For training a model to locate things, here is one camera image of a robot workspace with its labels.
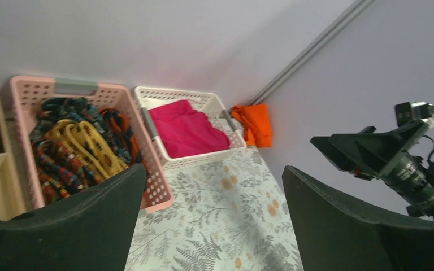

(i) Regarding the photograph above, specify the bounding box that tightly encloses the white plastic basket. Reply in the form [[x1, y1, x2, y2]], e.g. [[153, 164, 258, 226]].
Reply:
[[133, 86, 246, 171]]

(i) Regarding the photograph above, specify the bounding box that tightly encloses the yellow patterned tie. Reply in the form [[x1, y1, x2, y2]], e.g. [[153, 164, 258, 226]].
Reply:
[[45, 119, 128, 183]]

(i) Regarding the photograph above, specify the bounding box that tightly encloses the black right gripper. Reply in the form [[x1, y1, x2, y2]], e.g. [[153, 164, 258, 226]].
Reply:
[[310, 120, 434, 220]]

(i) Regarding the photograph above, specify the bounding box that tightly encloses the pink plastic basket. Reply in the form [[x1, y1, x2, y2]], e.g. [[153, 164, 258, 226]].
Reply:
[[10, 75, 173, 215]]

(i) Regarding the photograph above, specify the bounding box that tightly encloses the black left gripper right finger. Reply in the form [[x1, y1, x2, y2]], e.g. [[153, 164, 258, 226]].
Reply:
[[282, 166, 434, 270]]

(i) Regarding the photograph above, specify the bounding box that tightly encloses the magenta folded cloth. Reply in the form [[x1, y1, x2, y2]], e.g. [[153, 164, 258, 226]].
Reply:
[[149, 100, 231, 159]]

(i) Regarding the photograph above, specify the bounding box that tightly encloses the red checkered patterned tie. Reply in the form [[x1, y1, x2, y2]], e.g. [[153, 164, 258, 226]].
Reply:
[[32, 138, 105, 205]]

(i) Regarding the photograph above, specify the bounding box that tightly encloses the orange black tie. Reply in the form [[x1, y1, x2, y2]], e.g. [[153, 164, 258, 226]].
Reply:
[[100, 108, 142, 165]]

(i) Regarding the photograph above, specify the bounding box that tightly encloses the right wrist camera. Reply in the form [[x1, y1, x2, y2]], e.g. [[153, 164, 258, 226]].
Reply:
[[394, 102, 434, 127]]

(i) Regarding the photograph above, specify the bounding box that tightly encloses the white floral table mat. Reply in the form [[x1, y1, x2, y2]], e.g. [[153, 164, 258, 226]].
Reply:
[[125, 147, 303, 270]]

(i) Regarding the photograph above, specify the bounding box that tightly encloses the orange cloth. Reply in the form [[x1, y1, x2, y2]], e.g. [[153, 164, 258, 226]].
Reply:
[[231, 104, 272, 148]]

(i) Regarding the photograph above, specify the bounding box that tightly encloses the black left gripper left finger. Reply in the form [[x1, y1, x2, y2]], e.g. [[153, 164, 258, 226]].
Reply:
[[0, 164, 146, 270]]

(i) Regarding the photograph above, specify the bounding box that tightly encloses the dark teal patterned tie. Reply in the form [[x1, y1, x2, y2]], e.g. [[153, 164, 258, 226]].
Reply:
[[29, 97, 110, 143]]

